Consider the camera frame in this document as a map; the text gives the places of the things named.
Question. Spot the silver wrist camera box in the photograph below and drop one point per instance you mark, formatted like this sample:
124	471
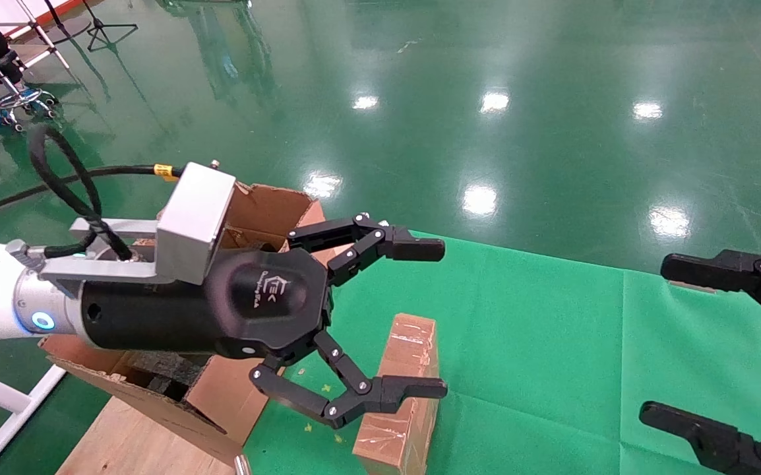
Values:
196	218

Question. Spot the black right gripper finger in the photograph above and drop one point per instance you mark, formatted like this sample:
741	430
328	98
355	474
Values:
717	267
703	432

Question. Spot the small taped cardboard box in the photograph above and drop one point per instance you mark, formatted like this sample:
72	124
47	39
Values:
407	349

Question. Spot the silver camera mount bracket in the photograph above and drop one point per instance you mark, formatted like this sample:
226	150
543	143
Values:
103	269

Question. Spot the black foam block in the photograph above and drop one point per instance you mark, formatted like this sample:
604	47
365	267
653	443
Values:
163	373

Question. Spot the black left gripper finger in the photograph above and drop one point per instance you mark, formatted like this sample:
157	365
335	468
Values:
407	389
413	249

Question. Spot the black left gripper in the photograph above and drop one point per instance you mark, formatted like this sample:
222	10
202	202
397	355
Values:
176	316

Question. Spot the white easel stand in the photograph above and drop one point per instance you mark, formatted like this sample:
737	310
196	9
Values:
37	30

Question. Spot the black swivel stool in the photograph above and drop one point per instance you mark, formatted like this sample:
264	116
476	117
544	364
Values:
8	89

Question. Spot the black tripod stand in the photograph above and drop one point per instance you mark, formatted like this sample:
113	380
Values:
100	30

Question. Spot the large open cardboard carton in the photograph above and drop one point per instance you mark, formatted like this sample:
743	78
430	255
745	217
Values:
156	422

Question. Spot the green table cloth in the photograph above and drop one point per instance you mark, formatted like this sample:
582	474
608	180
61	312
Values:
539	343

